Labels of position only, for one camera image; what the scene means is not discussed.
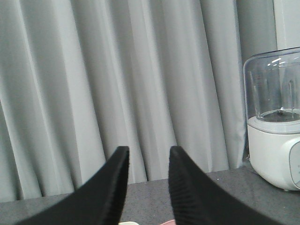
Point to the grey pleated curtain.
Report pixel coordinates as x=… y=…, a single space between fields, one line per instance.
x=80 y=77

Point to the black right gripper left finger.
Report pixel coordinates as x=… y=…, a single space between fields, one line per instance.
x=100 y=201

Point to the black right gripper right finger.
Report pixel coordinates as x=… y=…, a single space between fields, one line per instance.
x=197 y=200

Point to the pink round plate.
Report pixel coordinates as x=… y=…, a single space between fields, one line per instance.
x=170 y=222

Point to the white blender appliance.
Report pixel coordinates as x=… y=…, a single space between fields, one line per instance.
x=272 y=94

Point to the cream bear print tray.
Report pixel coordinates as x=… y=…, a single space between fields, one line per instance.
x=128 y=223

